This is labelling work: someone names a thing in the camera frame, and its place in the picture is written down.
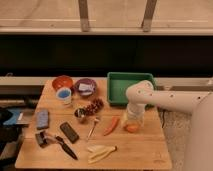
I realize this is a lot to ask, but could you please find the orange apple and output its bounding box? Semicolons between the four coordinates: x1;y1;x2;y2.
125;124;139;133

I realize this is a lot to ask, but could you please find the green plastic tray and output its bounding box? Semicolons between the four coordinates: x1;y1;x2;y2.
107;72;156;106

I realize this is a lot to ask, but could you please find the black handled knife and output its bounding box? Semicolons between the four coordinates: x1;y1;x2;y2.
55;136;78;160

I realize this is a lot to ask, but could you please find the red grape bunch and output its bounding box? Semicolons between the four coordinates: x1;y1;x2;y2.
84;98;104;116

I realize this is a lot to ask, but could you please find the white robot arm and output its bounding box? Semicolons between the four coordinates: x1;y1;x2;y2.
125;80;213;171

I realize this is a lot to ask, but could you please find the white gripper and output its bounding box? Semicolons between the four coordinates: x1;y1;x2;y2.
121;103;145;129

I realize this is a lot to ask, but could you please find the blue white cup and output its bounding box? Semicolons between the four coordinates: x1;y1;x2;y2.
56;87;72;105

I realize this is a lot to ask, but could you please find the black remote control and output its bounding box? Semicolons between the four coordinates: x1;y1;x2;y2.
60;122;79;143

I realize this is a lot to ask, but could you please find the red chili pepper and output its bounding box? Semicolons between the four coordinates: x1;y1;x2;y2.
103;116;120;136

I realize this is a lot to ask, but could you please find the small metal cup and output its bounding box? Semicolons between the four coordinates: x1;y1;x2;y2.
74;108;86;123

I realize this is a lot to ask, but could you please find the orange bowl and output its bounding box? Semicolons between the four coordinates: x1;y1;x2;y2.
52;75;73;91

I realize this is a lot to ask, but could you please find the purple bowl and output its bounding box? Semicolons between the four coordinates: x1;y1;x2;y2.
74;78;97;97

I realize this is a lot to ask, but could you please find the blue object at left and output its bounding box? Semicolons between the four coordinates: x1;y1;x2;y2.
4;108;31;126

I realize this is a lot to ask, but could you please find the blue sponge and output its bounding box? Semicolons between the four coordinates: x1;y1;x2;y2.
36;110;49;130

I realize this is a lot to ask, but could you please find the yellow banana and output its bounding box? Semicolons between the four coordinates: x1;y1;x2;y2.
87;145;117;164

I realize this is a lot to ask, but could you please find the white crumpled paper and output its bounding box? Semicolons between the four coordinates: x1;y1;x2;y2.
78;83;94;96

